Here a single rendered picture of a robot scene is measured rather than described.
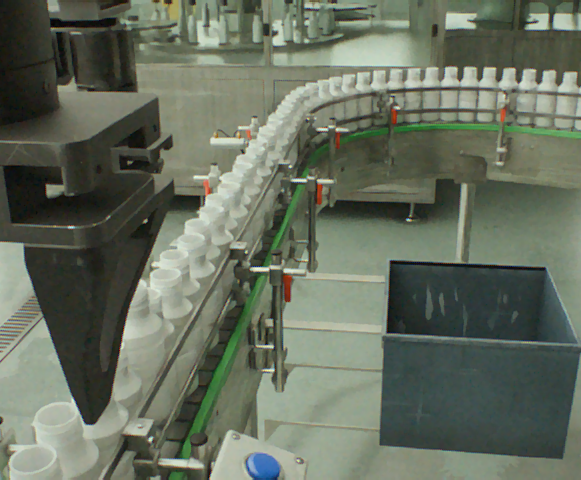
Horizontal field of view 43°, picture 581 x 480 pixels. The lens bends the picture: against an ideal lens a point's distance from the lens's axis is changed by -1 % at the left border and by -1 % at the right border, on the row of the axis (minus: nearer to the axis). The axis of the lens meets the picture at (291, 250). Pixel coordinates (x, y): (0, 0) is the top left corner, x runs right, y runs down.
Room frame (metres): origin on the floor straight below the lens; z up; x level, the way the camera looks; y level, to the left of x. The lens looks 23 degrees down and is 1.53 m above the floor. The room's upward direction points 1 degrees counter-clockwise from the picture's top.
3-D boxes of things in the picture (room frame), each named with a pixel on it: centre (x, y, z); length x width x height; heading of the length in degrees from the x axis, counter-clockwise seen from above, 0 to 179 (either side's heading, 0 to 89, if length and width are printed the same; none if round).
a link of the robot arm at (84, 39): (0.69, 0.18, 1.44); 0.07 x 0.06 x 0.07; 80
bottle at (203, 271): (0.92, 0.14, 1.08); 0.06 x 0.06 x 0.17
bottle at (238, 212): (1.15, 0.10, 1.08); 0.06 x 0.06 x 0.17
